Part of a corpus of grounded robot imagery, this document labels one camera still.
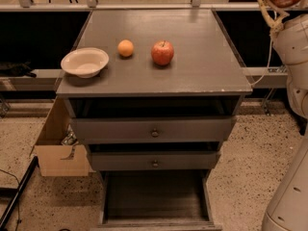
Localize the white cable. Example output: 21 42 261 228
249 37 273 89

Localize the black object on ledge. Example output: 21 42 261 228
0 62 37 78

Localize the grey top drawer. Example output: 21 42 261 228
70 116 236 144

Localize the cardboard box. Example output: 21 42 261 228
34 98 92 177

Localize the grey middle drawer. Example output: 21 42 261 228
90 151 220 171

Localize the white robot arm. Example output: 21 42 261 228
257 0 308 231

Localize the red apple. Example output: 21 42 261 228
151 40 174 66

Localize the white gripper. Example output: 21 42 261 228
257 0 308 65

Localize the grey open bottom drawer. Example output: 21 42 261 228
90 169 222 231

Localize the white bowl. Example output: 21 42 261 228
61 47 109 78

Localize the grey wooden drawer cabinet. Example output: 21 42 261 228
57 9 251 158

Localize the black bar on floor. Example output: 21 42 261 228
0 156 39 231

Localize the orange fruit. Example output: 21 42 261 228
117 39 134 57

